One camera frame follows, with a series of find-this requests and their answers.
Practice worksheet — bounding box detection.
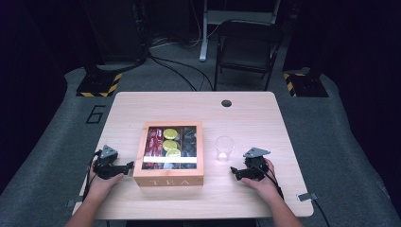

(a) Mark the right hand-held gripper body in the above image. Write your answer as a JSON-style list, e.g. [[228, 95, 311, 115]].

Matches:
[[242, 147, 271, 182]]

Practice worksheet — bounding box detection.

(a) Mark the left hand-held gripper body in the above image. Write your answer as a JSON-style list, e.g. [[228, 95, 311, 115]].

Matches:
[[93, 144, 120, 181]]

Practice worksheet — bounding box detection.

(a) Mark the wooden tea box glass lid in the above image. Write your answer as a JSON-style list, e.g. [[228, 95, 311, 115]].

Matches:
[[132, 121, 205, 187]]

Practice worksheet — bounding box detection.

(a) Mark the person's right hand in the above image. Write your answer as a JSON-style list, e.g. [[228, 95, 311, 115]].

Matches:
[[240, 158, 282, 203]]

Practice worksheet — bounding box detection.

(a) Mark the person's left hand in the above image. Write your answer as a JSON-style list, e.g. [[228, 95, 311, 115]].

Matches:
[[84, 160, 125, 203]]

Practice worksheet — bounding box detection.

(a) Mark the clear plastic cup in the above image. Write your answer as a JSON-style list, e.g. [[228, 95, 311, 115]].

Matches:
[[215, 135, 236, 163]]

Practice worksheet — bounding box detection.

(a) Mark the row of red tea packets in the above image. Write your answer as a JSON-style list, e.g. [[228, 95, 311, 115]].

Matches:
[[143, 127, 165, 170]]

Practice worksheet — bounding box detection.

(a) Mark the yellow-green round tea pod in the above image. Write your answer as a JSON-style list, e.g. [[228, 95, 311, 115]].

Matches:
[[162, 139, 180, 152], [166, 148, 183, 159], [163, 128, 179, 141]]

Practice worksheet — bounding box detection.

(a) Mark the grey tape piece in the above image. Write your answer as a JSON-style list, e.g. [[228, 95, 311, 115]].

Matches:
[[297, 192, 319, 202], [65, 196, 84, 208]]

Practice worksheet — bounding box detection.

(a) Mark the row of black tea packets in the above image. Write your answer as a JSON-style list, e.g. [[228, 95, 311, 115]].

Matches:
[[181, 126, 198, 170]]

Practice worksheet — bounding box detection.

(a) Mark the black stand base striped edge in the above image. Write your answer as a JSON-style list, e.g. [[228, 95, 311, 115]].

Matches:
[[76, 63, 124, 98], [282, 67, 329, 98]]

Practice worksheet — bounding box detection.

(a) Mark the black folding chair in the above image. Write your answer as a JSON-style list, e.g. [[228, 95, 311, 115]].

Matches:
[[213, 19, 284, 92]]

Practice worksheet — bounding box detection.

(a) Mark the dark cabinet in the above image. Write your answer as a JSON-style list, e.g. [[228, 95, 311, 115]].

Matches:
[[78, 0, 149, 65]]

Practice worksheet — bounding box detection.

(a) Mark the left hand-held gripper black cable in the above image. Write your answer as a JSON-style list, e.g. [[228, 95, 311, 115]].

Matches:
[[81, 149, 103, 202]]

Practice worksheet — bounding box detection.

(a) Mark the hand-held gripper black cable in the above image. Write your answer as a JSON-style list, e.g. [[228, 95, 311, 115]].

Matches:
[[81, 149, 103, 202], [250, 164, 331, 227]]

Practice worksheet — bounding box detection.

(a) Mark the right hand-held gripper black cable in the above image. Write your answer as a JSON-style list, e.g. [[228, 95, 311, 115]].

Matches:
[[250, 164, 331, 227]]

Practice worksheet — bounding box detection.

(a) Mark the black floor cable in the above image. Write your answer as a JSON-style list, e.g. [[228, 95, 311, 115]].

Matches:
[[147, 52, 216, 93]]

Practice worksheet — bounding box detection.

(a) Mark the white floor cable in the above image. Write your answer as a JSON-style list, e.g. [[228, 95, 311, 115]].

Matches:
[[149, 22, 221, 50]]

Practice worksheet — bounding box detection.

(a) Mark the white desk frame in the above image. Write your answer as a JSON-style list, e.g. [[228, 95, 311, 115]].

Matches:
[[199, 0, 282, 62]]

